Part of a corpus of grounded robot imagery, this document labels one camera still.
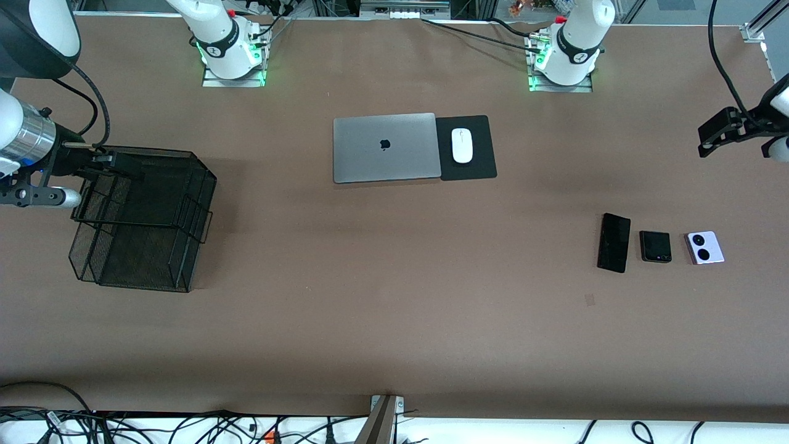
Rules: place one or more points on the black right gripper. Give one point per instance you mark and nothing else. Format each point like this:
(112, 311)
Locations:
(65, 160)

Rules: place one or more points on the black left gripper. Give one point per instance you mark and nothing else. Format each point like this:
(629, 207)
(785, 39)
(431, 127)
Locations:
(741, 125)

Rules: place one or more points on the lilac flip phone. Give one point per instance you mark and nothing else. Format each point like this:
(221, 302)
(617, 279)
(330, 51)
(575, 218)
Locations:
(715, 246)

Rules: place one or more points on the black flip phone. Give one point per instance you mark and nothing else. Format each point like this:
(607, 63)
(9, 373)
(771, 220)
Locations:
(654, 245)

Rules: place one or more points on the long black smartphone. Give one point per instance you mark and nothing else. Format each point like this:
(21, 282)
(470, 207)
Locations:
(613, 243)

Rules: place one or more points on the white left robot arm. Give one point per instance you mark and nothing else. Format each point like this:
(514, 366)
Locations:
(576, 55)

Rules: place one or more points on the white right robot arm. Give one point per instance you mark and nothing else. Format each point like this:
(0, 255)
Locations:
(225, 43)

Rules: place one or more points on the aluminium corner profile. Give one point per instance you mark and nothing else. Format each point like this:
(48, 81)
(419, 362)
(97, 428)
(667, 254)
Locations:
(755, 31)

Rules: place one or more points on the black mouse pad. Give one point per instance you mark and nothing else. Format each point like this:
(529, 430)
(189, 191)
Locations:
(481, 166)

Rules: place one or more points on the silver closed laptop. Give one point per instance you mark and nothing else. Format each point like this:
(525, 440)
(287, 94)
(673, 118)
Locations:
(370, 160)

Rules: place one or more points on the white computer mouse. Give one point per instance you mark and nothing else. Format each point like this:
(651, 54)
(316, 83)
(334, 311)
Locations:
(462, 148)

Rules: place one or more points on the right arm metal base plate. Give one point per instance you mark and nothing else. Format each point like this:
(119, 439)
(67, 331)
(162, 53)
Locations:
(234, 82)

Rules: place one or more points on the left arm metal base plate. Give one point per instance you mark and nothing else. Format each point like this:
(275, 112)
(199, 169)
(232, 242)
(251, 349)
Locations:
(561, 89)

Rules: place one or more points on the grey aluminium post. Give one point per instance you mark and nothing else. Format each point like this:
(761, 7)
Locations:
(379, 425)

